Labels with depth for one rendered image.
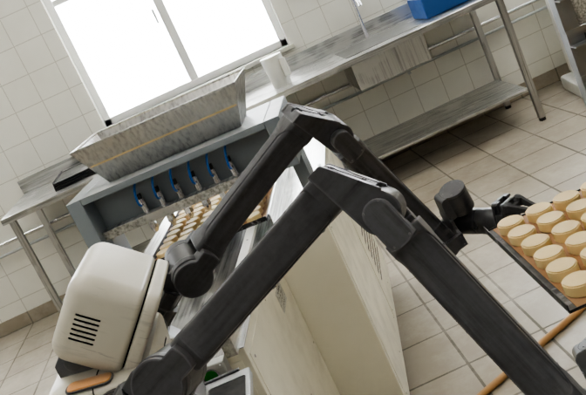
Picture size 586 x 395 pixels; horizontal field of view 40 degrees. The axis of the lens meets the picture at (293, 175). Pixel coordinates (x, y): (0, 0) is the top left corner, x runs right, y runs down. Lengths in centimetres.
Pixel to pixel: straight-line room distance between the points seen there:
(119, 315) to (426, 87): 480
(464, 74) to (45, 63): 292
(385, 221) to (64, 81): 486
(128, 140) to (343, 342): 93
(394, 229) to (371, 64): 418
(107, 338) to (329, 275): 133
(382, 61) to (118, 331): 405
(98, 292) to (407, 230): 51
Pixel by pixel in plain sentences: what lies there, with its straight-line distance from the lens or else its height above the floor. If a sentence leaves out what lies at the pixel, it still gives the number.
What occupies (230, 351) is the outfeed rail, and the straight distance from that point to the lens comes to 185.
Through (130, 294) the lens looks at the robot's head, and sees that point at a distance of 129.
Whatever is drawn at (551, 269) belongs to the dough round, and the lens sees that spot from 135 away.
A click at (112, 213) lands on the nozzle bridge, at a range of 265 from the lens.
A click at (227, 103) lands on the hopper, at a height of 127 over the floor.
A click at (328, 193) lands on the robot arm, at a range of 104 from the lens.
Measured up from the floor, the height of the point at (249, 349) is 81.
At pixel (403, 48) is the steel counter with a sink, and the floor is 79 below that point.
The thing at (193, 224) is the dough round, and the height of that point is 92.
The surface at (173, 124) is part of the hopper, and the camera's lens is 248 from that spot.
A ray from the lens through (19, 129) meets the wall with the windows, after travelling 586.
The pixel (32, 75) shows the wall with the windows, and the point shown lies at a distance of 580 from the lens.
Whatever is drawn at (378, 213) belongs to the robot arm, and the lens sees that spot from 102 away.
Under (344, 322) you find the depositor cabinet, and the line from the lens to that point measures 261.
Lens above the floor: 157
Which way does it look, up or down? 14 degrees down
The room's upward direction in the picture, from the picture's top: 25 degrees counter-clockwise
